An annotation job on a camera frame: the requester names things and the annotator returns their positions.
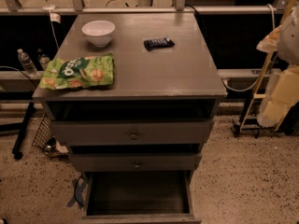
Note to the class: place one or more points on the black wire basket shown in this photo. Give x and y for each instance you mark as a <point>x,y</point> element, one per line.
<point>45,141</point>

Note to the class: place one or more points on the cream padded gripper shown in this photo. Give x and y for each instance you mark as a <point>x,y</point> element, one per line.
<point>290,44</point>

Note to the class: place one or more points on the white ceramic bowl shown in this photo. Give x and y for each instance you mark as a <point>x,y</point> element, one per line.
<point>99,33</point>

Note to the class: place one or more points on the yellow wooden ladder frame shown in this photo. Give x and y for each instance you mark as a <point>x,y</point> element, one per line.
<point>246,120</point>

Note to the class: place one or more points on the grey middle drawer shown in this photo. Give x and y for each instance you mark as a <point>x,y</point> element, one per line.
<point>135,162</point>

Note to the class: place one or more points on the green snack chip bag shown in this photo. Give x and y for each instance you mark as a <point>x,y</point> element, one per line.
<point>79,73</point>

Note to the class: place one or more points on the grey metal rail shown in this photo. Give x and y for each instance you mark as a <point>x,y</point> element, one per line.
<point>214,10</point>

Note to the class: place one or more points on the clear plastic water bottle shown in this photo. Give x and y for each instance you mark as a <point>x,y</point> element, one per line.
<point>27,63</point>

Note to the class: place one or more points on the black pole on floor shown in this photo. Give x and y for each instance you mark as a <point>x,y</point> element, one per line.
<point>16,151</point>

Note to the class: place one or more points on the grey top drawer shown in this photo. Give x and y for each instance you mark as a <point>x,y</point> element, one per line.
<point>115,133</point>

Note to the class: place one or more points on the grey drawer cabinet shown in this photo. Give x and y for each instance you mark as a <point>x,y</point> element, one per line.
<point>178,84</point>

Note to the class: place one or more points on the grey open bottom drawer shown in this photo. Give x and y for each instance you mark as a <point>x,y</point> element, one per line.
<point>150,197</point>

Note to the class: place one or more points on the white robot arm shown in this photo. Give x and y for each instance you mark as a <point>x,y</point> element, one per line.
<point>284,40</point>

